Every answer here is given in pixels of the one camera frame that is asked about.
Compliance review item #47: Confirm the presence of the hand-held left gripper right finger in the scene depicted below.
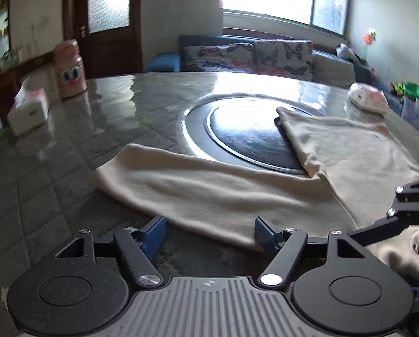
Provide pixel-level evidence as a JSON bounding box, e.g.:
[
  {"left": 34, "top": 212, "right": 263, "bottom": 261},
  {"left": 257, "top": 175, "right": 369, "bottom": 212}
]
[{"left": 254, "top": 217, "right": 366, "bottom": 290}]

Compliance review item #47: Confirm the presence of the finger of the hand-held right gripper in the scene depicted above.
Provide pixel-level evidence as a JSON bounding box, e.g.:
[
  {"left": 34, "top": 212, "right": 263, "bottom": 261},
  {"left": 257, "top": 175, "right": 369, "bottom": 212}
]
[{"left": 350, "top": 177, "right": 419, "bottom": 249}]

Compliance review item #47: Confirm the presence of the butterfly print cushion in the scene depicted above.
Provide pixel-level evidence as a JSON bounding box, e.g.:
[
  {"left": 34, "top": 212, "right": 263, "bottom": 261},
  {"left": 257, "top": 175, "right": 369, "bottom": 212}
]
[
  {"left": 180, "top": 42, "right": 256, "bottom": 74},
  {"left": 253, "top": 39, "right": 314, "bottom": 80}
]

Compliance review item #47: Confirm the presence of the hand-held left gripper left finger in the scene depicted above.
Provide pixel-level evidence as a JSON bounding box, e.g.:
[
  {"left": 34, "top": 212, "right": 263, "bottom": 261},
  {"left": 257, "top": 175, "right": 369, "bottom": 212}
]
[{"left": 55, "top": 215, "right": 167, "bottom": 290}]

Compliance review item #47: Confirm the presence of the cream fleece garment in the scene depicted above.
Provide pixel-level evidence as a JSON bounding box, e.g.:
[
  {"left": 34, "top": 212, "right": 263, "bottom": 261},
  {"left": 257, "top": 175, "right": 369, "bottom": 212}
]
[{"left": 92, "top": 106, "right": 419, "bottom": 285}]

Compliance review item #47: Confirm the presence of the blue sofa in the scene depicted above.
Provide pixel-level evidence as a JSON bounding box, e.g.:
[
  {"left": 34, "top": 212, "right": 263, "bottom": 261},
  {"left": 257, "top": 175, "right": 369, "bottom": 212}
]
[{"left": 145, "top": 34, "right": 406, "bottom": 94}]

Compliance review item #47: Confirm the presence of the colourful pinwheel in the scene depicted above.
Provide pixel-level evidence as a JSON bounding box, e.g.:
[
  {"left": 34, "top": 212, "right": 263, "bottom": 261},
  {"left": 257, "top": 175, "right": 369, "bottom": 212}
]
[{"left": 363, "top": 27, "right": 379, "bottom": 61}]

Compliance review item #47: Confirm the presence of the clear plastic storage box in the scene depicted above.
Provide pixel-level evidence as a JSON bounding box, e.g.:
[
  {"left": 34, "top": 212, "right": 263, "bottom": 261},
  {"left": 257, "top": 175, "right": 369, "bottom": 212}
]
[{"left": 400, "top": 96, "right": 419, "bottom": 138}]

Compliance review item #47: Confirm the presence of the black and white plush toy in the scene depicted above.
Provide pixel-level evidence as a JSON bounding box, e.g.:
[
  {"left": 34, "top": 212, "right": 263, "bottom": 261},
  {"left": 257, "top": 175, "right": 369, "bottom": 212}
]
[{"left": 336, "top": 43, "right": 358, "bottom": 61}]

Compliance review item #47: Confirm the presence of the pink face water bottle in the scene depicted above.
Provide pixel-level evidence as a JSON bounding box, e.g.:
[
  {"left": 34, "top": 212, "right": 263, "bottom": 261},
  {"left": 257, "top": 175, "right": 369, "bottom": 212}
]
[{"left": 52, "top": 40, "right": 87, "bottom": 99}]

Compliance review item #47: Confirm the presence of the dark wooden glass door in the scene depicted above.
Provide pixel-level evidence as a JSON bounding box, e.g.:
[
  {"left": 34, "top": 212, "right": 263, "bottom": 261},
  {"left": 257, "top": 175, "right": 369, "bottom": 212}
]
[{"left": 62, "top": 0, "right": 143, "bottom": 78}]

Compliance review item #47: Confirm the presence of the beige cushion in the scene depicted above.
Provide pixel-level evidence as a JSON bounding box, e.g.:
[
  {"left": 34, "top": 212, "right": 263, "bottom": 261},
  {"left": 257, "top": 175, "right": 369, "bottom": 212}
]
[{"left": 312, "top": 51, "right": 357, "bottom": 88}]

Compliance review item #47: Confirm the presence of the white plastic bag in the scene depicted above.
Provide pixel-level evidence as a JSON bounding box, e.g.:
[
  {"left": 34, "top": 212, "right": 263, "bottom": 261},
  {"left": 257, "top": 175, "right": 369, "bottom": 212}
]
[{"left": 347, "top": 82, "right": 390, "bottom": 115}]

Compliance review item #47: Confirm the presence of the white tissue box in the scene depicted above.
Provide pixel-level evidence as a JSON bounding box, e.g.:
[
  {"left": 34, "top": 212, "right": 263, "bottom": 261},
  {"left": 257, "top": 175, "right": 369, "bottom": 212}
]
[{"left": 7, "top": 76, "right": 51, "bottom": 136}]

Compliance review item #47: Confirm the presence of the round black turntable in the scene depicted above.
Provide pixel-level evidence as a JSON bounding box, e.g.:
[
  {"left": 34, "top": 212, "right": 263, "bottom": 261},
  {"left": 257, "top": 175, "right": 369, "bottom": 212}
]
[{"left": 179, "top": 93, "right": 323, "bottom": 175}]

